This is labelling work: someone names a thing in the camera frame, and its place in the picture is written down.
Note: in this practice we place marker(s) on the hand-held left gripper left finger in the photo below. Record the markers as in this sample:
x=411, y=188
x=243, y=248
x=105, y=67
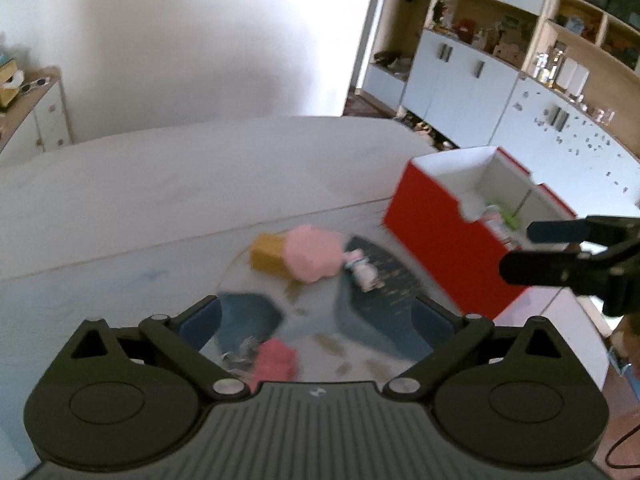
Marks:
x=200, y=325

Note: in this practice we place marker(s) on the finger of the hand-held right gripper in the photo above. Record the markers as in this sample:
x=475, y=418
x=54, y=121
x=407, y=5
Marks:
x=540, y=266
x=555, y=231

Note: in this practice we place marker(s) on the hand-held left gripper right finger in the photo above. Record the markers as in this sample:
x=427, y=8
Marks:
x=430, y=322

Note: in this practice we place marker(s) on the green tube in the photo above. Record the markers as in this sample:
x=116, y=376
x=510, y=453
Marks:
x=510, y=217

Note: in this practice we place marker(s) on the round blue patterned tray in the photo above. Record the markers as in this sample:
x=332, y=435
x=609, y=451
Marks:
x=380, y=310

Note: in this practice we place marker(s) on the pink and blue toy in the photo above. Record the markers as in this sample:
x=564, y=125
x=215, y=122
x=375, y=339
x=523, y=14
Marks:
x=495, y=225

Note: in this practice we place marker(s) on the red and white storage box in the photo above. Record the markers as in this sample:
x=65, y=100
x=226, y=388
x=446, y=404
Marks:
x=430, y=230

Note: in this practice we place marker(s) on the small white figure toy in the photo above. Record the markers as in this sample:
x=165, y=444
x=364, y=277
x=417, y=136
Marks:
x=362, y=270

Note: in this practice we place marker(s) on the yellow block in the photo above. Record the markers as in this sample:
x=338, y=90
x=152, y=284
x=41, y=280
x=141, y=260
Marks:
x=267, y=255

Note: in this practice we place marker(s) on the patterned mug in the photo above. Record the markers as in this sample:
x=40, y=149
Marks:
x=602, y=115

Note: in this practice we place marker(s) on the pink plush toy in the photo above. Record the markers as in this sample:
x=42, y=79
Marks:
x=312, y=255

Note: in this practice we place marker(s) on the white canister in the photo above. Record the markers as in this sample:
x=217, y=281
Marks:
x=572, y=77

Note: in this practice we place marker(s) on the shoes on floor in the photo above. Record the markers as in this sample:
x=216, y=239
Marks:
x=425, y=130

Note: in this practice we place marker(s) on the glass storage jars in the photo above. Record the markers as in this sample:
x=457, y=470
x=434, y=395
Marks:
x=547, y=62

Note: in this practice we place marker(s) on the row of shelf ornaments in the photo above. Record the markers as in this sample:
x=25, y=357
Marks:
x=477, y=30

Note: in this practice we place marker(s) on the white sideboard with wooden top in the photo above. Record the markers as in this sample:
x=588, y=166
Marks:
x=42, y=120

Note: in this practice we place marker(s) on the white sunglasses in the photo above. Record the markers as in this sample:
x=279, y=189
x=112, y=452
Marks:
x=35, y=84

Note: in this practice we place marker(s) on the green tissue box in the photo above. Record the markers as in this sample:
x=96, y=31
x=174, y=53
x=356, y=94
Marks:
x=7, y=82

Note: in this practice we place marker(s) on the large white wall cabinet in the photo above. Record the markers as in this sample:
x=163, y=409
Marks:
x=450, y=80

